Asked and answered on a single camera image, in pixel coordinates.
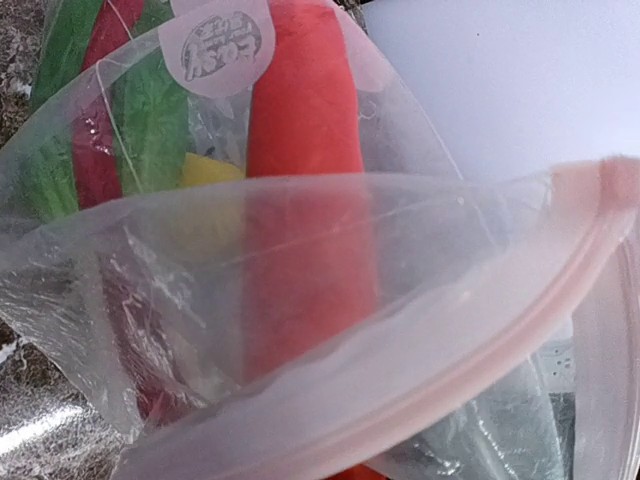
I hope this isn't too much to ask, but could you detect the clear zip top bag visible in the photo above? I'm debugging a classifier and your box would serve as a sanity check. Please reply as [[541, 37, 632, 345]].
[[1, 1, 639, 479]]

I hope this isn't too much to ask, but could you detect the red chili pepper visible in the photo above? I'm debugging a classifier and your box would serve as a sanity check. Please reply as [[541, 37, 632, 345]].
[[243, 1, 378, 381], [72, 0, 145, 210]]

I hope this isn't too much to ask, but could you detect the green leafy vegetable toy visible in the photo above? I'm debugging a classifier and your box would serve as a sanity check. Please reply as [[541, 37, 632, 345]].
[[21, 1, 189, 222]]

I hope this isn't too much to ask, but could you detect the yellow lemon toy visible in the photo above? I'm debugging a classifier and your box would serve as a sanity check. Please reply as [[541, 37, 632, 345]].
[[176, 153, 245, 260]]

